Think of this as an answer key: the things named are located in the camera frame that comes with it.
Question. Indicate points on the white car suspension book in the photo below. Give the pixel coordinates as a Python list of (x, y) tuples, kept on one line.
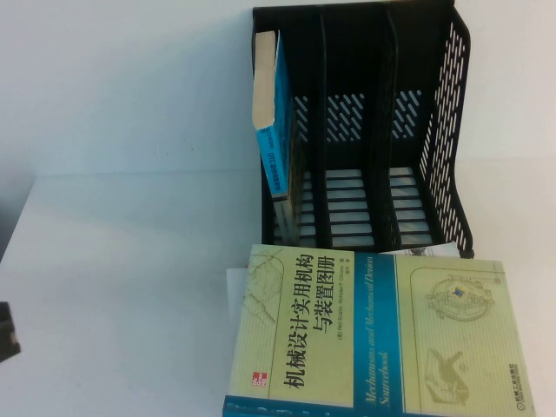
[(234, 282)]

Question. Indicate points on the black plastic book stand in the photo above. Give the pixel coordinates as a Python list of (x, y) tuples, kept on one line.
[(347, 65)]

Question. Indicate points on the thick book with blue cover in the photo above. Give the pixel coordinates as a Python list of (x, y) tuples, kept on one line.
[(282, 108)]

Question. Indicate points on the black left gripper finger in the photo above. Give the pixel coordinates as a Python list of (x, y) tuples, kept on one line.
[(8, 334)]

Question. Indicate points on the yellow-green mechanical design book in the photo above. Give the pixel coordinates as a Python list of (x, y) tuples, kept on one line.
[(373, 339)]

